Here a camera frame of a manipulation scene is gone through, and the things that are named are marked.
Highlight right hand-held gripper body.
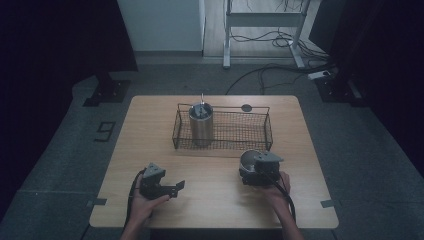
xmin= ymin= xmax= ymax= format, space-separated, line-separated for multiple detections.
xmin=244 ymin=150 xmax=285 ymax=186

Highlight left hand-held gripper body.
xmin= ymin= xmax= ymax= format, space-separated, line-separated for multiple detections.
xmin=138 ymin=162 xmax=168 ymax=201

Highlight short steel cup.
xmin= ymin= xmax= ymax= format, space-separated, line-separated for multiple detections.
xmin=238 ymin=148 xmax=265 ymax=181

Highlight black wire mesh basket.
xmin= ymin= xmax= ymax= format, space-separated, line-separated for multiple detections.
xmin=171 ymin=103 xmax=274 ymax=152

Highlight steel tumbler with straw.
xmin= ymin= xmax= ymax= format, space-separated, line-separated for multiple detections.
xmin=188 ymin=93 xmax=215 ymax=148

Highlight person's right hand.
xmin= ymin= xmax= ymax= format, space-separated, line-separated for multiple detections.
xmin=254 ymin=171 xmax=292 ymax=209

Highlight person's left hand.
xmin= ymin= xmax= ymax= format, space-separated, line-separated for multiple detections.
xmin=127 ymin=186 xmax=172 ymax=229

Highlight black stand base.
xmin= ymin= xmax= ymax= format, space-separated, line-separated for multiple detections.
xmin=82 ymin=71 xmax=132 ymax=108
xmin=314 ymin=66 xmax=369 ymax=108

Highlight white power strip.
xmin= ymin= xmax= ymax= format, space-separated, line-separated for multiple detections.
xmin=307 ymin=69 xmax=332 ymax=81

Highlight dark curtain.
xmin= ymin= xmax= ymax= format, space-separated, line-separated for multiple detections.
xmin=308 ymin=0 xmax=424 ymax=171
xmin=0 ymin=0 xmax=139 ymax=221

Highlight left hand-held gripper black cable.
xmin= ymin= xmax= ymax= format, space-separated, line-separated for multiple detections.
xmin=123 ymin=168 xmax=148 ymax=233

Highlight hand-held gripper black cable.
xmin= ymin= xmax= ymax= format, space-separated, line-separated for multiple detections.
xmin=261 ymin=171 xmax=298 ymax=224
xmin=123 ymin=168 xmax=148 ymax=233

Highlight right hand-held gripper black cable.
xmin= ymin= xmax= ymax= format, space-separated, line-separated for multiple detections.
xmin=261 ymin=171 xmax=298 ymax=224

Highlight black floor cables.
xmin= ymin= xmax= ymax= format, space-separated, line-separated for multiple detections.
xmin=224 ymin=28 xmax=338 ymax=96

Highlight white metal desk frame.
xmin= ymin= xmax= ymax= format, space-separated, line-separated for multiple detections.
xmin=222 ymin=0 xmax=313 ymax=70

